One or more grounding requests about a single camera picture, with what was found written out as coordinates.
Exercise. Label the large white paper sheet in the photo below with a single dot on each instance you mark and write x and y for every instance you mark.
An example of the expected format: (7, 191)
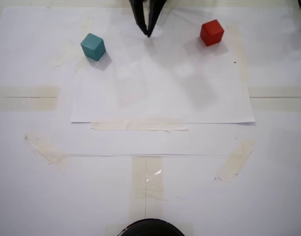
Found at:
(30, 61)

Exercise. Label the black round object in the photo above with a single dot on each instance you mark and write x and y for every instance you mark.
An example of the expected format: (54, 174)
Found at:
(151, 228)

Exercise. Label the red cube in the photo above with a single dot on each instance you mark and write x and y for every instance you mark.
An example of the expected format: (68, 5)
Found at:
(211, 33)

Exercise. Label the teal blue cube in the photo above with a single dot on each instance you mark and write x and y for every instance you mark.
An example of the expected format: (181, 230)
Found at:
(92, 46)

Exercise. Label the small white paper sheet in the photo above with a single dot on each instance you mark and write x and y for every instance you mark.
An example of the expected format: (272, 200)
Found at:
(152, 86)

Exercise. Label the beige masking tape strip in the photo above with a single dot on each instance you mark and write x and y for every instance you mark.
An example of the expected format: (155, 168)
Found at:
(47, 150)
(241, 61)
(235, 159)
(140, 125)
(25, 98)
(275, 98)
(140, 184)

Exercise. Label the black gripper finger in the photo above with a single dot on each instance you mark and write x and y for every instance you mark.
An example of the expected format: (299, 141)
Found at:
(156, 12)
(139, 12)

